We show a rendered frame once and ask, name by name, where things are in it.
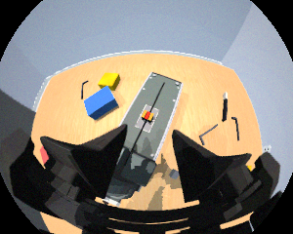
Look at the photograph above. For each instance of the red flat block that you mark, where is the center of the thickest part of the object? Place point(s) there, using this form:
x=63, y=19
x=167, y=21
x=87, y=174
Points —
x=43, y=154

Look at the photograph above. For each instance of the blue rectangular block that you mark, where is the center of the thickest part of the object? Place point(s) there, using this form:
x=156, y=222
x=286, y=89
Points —
x=100, y=103

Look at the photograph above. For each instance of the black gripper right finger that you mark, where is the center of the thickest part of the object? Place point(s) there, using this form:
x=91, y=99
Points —
x=200, y=168

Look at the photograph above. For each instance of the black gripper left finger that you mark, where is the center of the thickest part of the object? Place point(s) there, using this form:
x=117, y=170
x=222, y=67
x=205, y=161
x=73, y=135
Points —
x=95, y=160

